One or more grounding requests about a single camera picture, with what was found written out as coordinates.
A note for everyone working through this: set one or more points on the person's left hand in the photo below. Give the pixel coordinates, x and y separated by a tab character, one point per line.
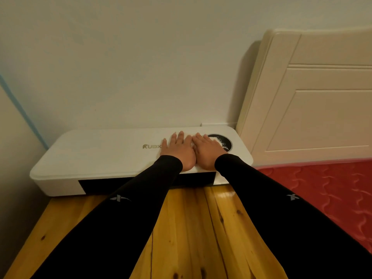
180	155

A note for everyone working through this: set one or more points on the cream wooden headboard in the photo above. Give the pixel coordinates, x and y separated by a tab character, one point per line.
314	107

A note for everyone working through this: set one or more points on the red quilted mattress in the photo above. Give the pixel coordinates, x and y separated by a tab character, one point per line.
325	194

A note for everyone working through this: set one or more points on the person's right little finger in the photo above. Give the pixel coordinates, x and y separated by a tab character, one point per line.
215	143

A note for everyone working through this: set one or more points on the person's left little finger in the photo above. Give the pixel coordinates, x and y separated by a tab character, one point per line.
164	145

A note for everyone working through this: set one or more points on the person's left middle finger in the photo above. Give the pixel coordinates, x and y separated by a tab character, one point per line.
180	139

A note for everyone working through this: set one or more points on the white box-shaped appliance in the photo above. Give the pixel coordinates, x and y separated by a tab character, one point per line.
101	155

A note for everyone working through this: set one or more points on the person's left forearm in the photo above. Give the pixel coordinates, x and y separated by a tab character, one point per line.
122	217

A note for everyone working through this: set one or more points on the person's right forearm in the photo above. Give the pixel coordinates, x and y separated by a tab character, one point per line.
279	217

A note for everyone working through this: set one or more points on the person's right middle finger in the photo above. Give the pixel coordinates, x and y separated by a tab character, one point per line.
201	138

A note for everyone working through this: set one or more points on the person's right hand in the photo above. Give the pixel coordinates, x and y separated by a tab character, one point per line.
207	156

